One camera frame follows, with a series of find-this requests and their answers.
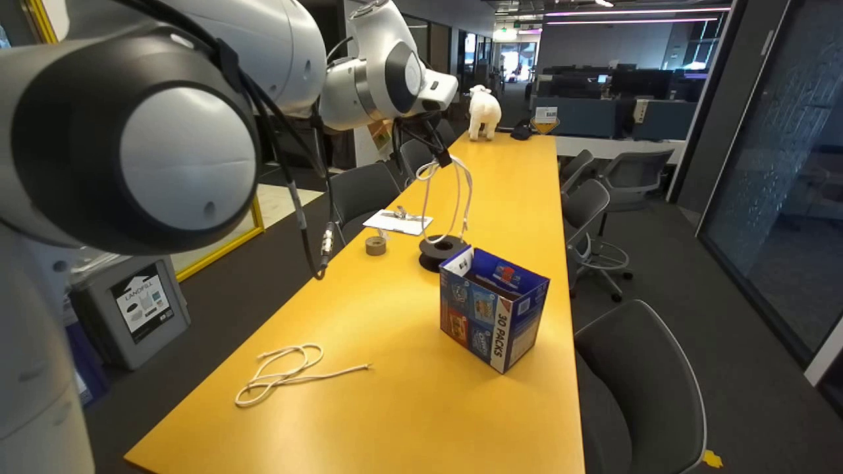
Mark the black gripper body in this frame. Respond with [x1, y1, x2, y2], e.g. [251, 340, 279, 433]
[396, 113, 446, 155]

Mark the white string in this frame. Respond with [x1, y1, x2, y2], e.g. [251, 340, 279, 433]
[413, 158, 478, 251]
[233, 340, 374, 412]

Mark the white labelled box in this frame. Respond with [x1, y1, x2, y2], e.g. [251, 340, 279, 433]
[529, 104, 565, 136]

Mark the blue printed cardboard box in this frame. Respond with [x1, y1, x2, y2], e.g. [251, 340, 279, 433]
[437, 245, 553, 378]

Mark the grey control box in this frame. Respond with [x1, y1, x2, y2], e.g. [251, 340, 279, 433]
[69, 255, 192, 373]

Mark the black office chair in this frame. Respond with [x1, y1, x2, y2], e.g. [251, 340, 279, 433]
[397, 141, 437, 182]

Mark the white plush toy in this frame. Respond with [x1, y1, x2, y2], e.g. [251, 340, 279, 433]
[464, 83, 507, 146]

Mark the black chair chrome base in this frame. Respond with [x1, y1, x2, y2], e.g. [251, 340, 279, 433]
[327, 161, 403, 228]

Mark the white paper sheet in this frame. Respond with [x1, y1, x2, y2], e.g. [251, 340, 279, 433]
[360, 209, 434, 241]

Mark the black filament spool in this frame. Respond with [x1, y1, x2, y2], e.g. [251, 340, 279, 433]
[416, 233, 472, 275]

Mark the grey office chair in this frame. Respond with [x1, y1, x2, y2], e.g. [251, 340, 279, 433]
[575, 298, 711, 474]
[561, 176, 634, 303]
[600, 149, 691, 207]
[558, 149, 599, 192]

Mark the grey office desk divider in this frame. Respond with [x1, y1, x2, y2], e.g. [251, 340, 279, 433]
[532, 89, 699, 143]

